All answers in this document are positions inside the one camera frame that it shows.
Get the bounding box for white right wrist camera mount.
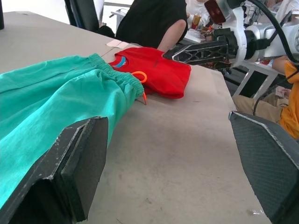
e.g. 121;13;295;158
204;0;250;67

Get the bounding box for clear tape scrap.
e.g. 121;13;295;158
246;208;265;216

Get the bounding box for green shorts with orange drawstring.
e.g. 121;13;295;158
0;53;148;208

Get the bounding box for red t-shirt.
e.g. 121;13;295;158
114;47;192;99

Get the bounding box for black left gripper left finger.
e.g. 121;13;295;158
0;116;109;224

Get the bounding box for person in black shirt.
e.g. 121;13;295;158
115;0;189;49

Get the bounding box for black upright object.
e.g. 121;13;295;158
0;0;5;30

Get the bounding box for dark chair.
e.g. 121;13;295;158
64;0;115;39

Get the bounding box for person in yellow top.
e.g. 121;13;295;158
232;55;299;140

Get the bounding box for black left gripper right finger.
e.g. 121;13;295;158
228;111;299;224

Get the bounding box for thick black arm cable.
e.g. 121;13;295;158
251;0;299;64

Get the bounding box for white frame table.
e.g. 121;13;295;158
231;59;280;99

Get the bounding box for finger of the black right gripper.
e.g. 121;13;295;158
162;41;229;63
184;60;232;71

